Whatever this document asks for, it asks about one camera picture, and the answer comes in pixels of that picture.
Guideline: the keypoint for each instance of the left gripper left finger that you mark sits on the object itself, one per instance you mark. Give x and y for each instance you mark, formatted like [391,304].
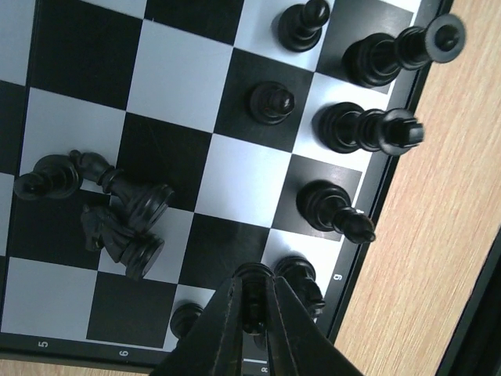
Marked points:
[214,344]

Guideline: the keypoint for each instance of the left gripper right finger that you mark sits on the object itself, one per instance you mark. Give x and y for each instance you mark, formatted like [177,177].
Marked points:
[295,345]

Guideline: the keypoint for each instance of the black pawn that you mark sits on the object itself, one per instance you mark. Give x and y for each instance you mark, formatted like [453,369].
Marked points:
[271,103]
[183,319]
[300,26]
[53,176]
[253,276]

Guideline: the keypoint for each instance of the black white chess board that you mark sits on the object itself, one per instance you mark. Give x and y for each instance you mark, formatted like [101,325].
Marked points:
[161,90]

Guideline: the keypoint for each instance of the black chess knight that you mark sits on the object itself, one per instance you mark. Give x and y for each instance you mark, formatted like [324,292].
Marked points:
[137,252]

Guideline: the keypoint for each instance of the black chess bishop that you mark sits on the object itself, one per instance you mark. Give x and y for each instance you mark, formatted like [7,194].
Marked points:
[144,203]

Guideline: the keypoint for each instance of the black chess king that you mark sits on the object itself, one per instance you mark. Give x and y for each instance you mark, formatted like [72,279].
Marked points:
[346,127]

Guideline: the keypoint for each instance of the black chess queen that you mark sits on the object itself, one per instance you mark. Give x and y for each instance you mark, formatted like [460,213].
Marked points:
[377,60]

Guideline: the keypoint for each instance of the black pawn bottom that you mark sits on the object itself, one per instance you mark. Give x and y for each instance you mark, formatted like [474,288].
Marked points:
[183,319]

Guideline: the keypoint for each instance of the standing black knight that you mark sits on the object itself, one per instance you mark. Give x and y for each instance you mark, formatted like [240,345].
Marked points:
[301,276]

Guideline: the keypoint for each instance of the standing black bishop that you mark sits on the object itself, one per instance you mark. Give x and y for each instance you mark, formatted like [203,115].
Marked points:
[327,208]

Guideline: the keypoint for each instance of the black pawn top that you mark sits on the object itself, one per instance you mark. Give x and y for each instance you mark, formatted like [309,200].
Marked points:
[300,26]

